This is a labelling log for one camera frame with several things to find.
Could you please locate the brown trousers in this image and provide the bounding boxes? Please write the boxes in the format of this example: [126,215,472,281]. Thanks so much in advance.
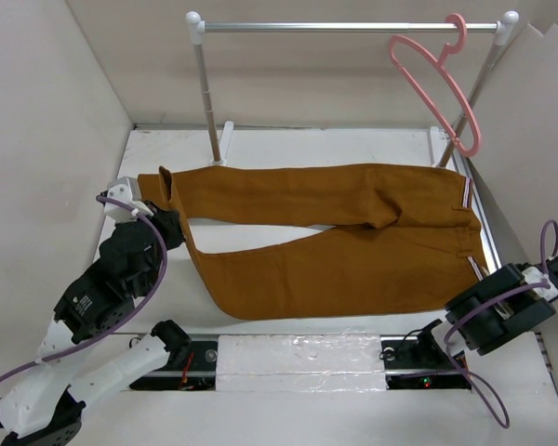
[138,164,486,321]

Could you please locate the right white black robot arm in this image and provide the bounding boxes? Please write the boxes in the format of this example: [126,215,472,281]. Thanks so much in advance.
[411,256,558,366]

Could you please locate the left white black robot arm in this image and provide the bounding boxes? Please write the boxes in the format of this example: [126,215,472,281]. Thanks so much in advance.
[0,209,191,445]

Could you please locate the pink plastic hanger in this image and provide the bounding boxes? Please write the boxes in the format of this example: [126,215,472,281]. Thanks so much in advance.
[388,13,482,157]

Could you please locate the white metal clothes rack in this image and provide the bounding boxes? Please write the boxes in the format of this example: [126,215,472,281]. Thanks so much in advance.
[185,10,520,168]

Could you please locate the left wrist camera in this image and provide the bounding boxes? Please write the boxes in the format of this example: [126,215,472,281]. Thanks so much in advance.
[104,177,153,223]

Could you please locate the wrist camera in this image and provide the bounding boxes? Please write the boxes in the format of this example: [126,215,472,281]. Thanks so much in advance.
[522,266,558,302]
[104,177,153,223]

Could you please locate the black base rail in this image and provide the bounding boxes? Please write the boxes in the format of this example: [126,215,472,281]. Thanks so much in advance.
[130,333,472,393]

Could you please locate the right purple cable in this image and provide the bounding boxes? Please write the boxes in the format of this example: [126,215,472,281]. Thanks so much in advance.
[444,218,558,428]

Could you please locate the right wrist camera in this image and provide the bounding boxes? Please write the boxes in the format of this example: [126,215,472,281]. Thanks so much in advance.
[522,266,558,302]

